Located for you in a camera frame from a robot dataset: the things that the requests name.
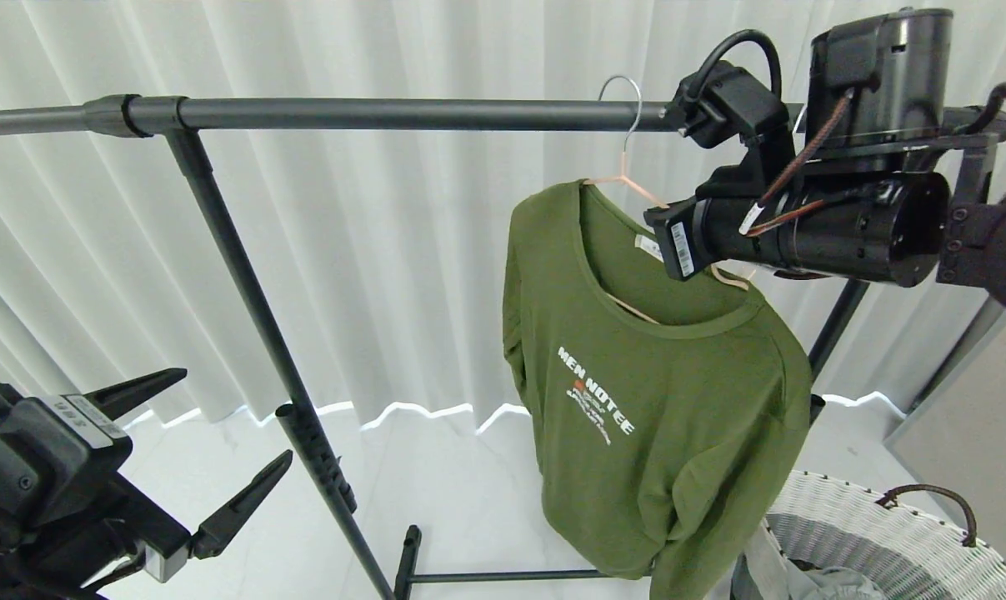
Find white laundry basket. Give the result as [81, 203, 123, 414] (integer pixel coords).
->
[732, 471, 1006, 600]

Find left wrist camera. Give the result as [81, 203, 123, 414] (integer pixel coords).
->
[0, 383, 134, 528]

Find pale grey garment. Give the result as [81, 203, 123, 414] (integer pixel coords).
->
[769, 562, 887, 600]

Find green printed T-shirt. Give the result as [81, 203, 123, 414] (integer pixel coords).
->
[503, 179, 813, 600]

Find pink clothes hanger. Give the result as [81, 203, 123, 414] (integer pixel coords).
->
[584, 75, 758, 326]

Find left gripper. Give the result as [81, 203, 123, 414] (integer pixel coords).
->
[0, 367, 293, 600]

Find black cable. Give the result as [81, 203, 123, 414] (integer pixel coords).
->
[684, 29, 784, 105]

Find white curtain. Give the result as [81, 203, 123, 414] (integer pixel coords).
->
[0, 0, 1006, 434]

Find black clothes rack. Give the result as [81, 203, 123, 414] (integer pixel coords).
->
[0, 94, 1006, 600]

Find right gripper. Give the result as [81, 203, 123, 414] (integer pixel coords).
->
[644, 185, 803, 282]

